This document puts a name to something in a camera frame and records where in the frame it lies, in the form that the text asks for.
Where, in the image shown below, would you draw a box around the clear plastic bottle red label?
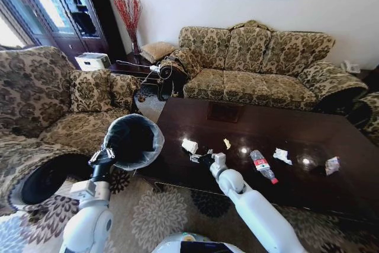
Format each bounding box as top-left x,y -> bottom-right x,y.
249,149 -> 280,185

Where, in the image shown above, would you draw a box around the black bin with clear bag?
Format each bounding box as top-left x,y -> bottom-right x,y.
102,113 -> 165,172

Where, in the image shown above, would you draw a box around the white robot front shell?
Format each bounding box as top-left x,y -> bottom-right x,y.
152,232 -> 244,253

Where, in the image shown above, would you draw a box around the dark wooden side table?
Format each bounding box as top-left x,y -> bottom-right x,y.
110,53 -> 162,85

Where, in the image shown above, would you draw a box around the dark wooden cabinet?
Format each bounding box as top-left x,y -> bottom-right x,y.
44,0 -> 126,71

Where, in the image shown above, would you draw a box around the white cable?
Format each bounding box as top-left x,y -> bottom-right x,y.
115,59 -> 152,70

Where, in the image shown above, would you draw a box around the gold quilted cushion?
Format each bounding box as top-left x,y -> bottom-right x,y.
139,41 -> 178,62

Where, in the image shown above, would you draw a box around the large crumpled white paper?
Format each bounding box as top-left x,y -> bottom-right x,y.
181,137 -> 200,154

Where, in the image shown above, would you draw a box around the floral armchair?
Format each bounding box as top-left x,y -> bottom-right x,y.
0,44 -> 143,210
354,91 -> 379,148

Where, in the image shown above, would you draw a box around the floral square cushion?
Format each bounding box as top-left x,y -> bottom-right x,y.
69,69 -> 115,114

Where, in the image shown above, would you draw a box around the crumpled white tissue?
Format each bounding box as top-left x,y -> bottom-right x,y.
272,147 -> 293,166

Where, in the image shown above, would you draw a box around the white air purifier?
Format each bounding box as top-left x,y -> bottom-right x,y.
74,52 -> 111,72

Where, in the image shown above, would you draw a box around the crumpled printed wrapper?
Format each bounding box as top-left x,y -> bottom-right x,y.
325,155 -> 341,176

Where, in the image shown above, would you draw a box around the red branches in vase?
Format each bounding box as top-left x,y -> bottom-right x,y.
113,0 -> 144,56

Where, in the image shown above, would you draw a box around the floral three-seat sofa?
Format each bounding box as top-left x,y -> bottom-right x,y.
177,20 -> 370,115

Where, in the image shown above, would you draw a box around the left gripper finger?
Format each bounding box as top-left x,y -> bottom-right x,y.
101,144 -> 116,161
88,151 -> 103,165

